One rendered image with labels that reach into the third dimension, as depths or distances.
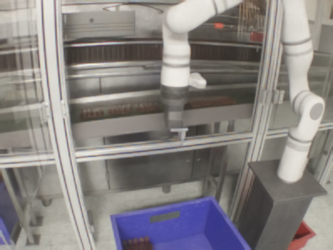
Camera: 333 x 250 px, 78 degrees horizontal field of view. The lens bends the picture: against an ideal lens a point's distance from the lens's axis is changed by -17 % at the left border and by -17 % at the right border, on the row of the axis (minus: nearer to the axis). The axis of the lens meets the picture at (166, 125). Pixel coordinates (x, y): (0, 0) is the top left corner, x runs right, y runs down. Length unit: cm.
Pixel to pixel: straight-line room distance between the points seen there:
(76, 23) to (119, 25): 17
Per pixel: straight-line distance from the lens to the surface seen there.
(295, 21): 71
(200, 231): 109
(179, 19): 57
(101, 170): 136
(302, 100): 82
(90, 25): 97
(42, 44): 81
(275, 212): 93
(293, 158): 88
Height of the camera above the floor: 106
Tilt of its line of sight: 25 degrees down
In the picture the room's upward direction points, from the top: 2 degrees clockwise
